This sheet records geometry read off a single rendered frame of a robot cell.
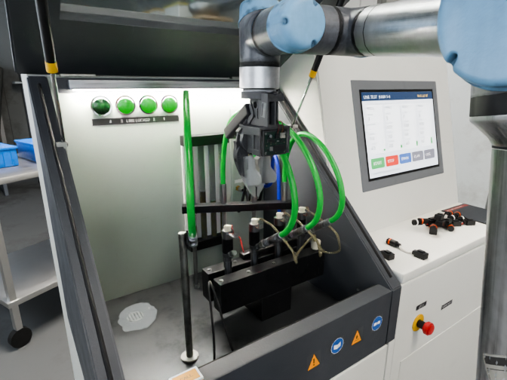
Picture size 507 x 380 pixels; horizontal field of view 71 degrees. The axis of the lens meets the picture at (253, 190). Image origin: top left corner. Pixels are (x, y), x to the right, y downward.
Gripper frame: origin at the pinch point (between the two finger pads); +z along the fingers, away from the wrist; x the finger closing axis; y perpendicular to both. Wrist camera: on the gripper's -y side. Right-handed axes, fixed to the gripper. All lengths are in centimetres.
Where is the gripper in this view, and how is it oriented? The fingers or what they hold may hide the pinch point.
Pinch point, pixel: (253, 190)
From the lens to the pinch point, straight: 74.1
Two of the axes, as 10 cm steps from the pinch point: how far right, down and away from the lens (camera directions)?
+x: 8.3, -1.6, 5.4
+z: 0.0, 9.6, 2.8
